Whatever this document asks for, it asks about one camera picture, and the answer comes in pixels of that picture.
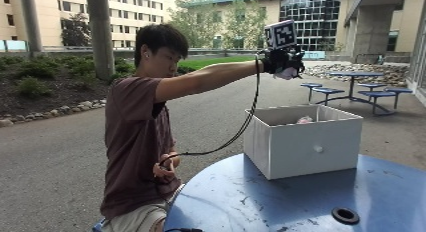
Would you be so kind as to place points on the small white soft toy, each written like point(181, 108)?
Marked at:
point(286, 73)

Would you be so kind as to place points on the white cube with black markers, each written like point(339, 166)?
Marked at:
point(279, 35)

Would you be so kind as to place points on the the person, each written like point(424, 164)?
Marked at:
point(137, 142)

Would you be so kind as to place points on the glass fronted building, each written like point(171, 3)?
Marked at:
point(312, 22)

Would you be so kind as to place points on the bed of grey rocks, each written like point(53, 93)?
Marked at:
point(354, 69)

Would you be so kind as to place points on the blue picnic table with seats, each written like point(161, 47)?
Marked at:
point(354, 74)

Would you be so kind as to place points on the small pink soft toy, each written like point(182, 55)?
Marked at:
point(304, 119)

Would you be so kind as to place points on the concrete pillar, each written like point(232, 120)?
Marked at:
point(371, 33)

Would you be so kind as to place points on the green lawn strip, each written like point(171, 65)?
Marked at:
point(207, 62)

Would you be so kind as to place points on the blue stool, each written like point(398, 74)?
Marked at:
point(97, 226)

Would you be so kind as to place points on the green leafy trees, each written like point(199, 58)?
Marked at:
point(213, 22)

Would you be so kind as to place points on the white open storage box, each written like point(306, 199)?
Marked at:
point(310, 148)

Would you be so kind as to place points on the row of border stones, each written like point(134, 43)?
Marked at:
point(57, 111)

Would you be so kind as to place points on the beige building with windows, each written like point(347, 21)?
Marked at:
point(133, 15)

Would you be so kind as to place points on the low green shrubs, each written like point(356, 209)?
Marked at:
point(47, 70)

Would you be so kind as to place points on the thick grey pole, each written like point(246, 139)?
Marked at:
point(101, 35)

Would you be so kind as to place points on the dark small tree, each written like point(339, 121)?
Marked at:
point(74, 32)

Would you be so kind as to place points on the thin grey pole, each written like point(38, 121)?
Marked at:
point(30, 22)

